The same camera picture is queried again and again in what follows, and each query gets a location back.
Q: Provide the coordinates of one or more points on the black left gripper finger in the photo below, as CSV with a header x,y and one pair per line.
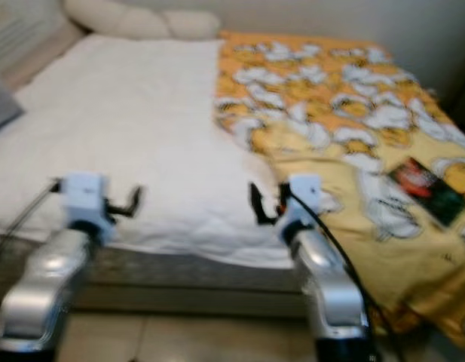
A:
x,y
135,200

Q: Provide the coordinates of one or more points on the cream bolster pillow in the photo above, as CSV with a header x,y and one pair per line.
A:
x,y
126,19

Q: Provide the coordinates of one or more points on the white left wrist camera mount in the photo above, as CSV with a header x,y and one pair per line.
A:
x,y
85,192

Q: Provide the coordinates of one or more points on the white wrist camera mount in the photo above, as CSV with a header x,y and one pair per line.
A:
x,y
85,192
306,192

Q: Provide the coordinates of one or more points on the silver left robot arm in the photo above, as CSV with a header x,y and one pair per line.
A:
x,y
44,286

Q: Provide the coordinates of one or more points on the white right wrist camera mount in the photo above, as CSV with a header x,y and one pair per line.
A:
x,y
306,192

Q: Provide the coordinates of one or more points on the grey fluffy pillow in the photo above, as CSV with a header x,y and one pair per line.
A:
x,y
2,105

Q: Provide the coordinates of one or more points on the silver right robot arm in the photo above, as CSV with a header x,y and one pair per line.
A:
x,y
330,294

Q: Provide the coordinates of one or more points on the beige printed headboard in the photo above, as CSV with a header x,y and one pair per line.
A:
x,y
29,34

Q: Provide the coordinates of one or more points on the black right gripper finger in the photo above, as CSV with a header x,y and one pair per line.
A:
x,y
259,204

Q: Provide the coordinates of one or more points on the yellow egg cartoon blanket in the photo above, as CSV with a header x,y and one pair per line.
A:
x,y
322,83

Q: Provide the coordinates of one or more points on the white quilted mattress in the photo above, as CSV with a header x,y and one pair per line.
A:
x,y
134,113

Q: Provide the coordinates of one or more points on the dark red green book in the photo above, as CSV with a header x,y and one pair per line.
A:
x,y
424,188

